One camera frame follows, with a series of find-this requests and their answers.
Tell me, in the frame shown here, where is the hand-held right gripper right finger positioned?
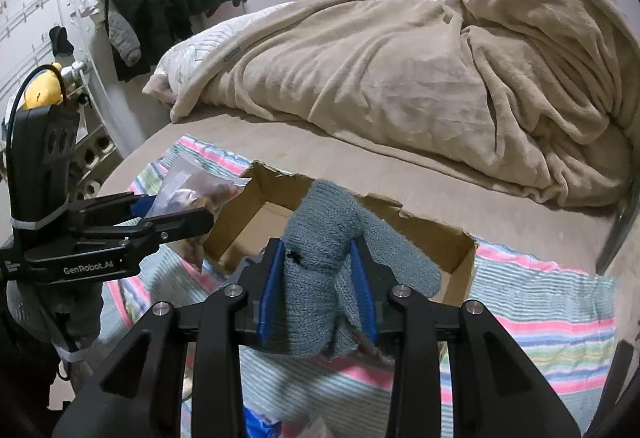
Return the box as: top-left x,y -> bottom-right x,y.
349,240 -> 582,438

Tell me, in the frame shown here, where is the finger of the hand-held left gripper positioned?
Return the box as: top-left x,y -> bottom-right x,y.
67,192 -> 161,225
80,207 -> 216,251

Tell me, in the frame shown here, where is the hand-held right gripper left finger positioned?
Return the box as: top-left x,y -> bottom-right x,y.
52,238 -> 285,438

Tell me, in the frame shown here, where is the clear plastic snack bag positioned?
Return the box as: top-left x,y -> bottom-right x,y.
150,153 -> 254,275

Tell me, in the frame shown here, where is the grey knitted sock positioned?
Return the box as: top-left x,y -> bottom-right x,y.
260,179 -> 443,359

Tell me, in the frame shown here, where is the brown cardboard box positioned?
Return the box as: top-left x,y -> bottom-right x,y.
201,161 -> 477,305

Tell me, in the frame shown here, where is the grey cloth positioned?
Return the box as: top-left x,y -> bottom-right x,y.
6,280 -> 106,353

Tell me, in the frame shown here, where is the bed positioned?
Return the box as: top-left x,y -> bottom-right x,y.
95,110 -> 640,279

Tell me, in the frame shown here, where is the yellow plush toy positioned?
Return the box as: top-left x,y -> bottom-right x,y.
24,62 -> 65,109

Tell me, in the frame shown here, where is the blue plastic bag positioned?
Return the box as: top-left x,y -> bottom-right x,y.
243,408 -> 283,438

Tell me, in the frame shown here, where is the striped pastel blanket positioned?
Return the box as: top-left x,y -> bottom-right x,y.
102,134 -> 619,438

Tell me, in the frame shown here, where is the white pillow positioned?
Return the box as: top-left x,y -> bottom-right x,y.
142,2 -> 301,104

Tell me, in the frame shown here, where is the black cap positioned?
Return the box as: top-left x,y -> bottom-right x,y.
48,26 -> 75,58

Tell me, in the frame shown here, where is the beige fleece blanket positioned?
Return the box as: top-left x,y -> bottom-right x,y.
170,0 -> 636,207

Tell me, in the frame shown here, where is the black cable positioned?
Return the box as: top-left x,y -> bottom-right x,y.
4,62 -> 68,159

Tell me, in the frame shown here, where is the white wire rack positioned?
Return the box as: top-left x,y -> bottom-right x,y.
0,0 -> 118,199

